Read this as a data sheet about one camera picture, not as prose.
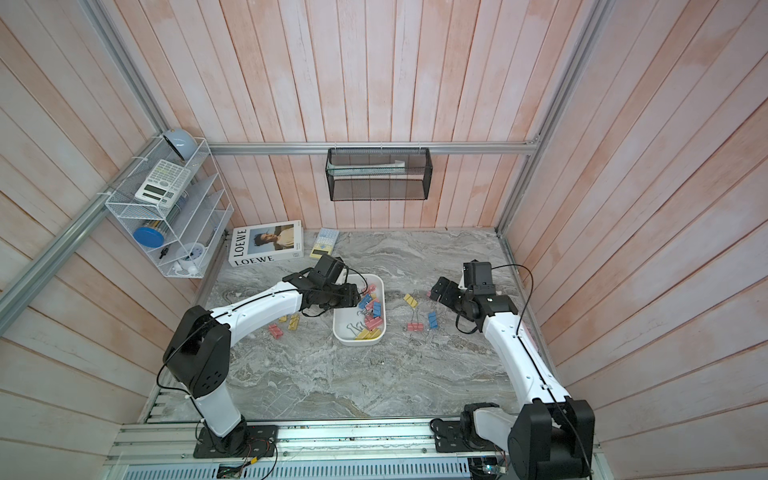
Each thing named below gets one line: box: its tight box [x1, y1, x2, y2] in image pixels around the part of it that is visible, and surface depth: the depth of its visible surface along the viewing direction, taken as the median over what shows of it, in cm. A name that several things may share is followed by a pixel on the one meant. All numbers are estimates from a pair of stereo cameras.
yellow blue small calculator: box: [310, 228, 339, 259], surface depth 117 cm
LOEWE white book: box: [228, 220, 304, 267], surface depth 113 cm
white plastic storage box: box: [333, 273, 387, 347], surface depth 95 cm
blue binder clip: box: [428, 311, 439, 329], surface depth 97 cm
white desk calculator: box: [134, 159, 191, 208], surface depth 77 cm
